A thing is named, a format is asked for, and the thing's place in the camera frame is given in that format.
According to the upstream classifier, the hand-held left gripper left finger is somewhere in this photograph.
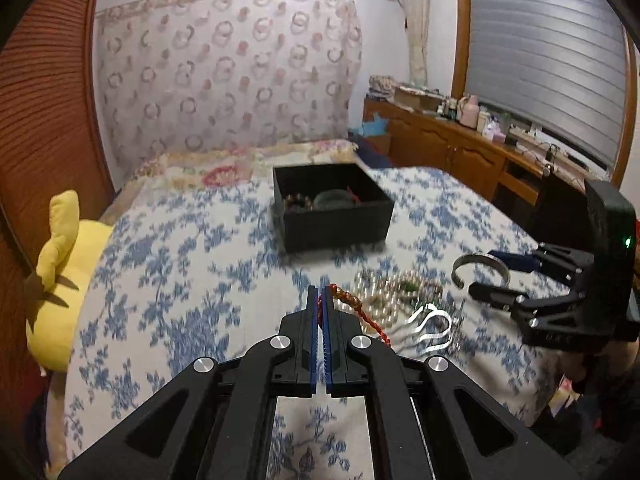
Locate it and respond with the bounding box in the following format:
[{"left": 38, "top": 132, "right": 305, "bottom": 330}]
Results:
[{"left": 57, "top": 287, "right": 319, "bottom": 480}]

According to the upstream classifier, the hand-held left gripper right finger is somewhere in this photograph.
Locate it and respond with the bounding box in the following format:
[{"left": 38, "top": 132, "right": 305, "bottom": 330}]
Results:
[{"left": 323, "top": 285, "right": 582, "bottom": 480}]

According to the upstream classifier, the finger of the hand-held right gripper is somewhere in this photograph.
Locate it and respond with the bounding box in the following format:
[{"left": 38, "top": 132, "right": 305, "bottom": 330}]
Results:
[
  {"left": 487, "top": 242, "right": 596, "bottom": 283},
  {"left": 467, "top": 282, "right": 577, "bottom": 330}
]

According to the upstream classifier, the silver cuff bangle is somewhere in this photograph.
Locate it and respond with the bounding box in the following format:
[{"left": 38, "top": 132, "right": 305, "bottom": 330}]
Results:
[{"left": 452, "top": 253, "right": 511, "bottom": 289}]

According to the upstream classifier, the red braided cord bracelet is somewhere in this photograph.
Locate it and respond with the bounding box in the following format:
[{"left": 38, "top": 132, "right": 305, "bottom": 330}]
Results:
[{"left": 327, "top": 283, "right": 394, "bottom": 347}]

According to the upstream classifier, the black jewelry box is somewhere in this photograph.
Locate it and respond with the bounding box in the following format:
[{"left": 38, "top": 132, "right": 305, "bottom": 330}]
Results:
[{"left": 272, "top": 162, "right": 395, "bottom": 254}]

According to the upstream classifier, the silver open bangle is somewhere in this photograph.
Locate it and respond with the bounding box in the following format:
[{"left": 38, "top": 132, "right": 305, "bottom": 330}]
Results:
[{"left": 397, "top": 303, "right": 465, "bottom": 358}]

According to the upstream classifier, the green jade bangle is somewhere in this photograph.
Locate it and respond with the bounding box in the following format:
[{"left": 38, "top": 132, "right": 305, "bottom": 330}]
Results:
[{"left": 313, "top": 188, "right": 362, "bottom": 209}]

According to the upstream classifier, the blue floral blanket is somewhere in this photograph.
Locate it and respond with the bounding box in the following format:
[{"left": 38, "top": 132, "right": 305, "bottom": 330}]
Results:
[{"left": 64, "top": 162, "right": 568, "bottom": 480}]

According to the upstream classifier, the wooden dresser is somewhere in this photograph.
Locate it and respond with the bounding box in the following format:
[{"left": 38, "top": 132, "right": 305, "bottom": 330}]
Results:
[{"left": 362, "top": 97, "right": 586, "bottom": 207}]

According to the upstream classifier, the pink bottle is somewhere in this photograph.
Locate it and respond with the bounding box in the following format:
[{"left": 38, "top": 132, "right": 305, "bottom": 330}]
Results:
[{"left": 459, "top": 94, "right": 482, "bottom": 127}]

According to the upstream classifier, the pink floral pillow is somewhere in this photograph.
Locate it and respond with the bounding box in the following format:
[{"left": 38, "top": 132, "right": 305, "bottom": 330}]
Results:
[{"left": 131, "top": 139, "right": 362, "bottom": 190}]

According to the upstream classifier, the blue cloth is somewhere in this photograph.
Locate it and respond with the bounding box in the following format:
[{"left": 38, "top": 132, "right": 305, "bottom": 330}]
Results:
[{"left": 356, "top": 114, "right": 392, "bottom": 138}]

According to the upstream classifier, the grey window blind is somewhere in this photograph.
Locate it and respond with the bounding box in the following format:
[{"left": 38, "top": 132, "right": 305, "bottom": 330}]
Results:
[{"left": 464, "top": 0, "right": 632, "bottom": 172}]

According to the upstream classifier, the yellow plush toy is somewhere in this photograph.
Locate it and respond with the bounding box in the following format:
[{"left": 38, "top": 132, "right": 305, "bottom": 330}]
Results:
[{"left": 24, "top": 189, "right": 117, "bottom": 374}]

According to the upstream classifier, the beige lace curtain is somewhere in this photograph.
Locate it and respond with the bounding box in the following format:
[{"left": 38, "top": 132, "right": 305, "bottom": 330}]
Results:
[{"left": 400, "top": 0, "right": 433, "bottom": 88}]

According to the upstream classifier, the wooden headboard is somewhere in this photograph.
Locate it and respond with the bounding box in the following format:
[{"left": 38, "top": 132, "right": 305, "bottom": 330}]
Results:
[{"left": 0, "top": 0, "right": 118, "bottom": 411}]

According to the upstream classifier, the pile of bead bracelets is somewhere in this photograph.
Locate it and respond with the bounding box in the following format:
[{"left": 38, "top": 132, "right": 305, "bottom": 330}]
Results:
[{"left": 334, "top": 268, "right": 447, "bottom": 333}]

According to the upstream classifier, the ring patterned curtain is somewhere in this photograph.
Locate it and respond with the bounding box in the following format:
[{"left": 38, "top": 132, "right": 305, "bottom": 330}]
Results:
[{"left": 94, "top": 0, "right": 364, "bottom": 183}]

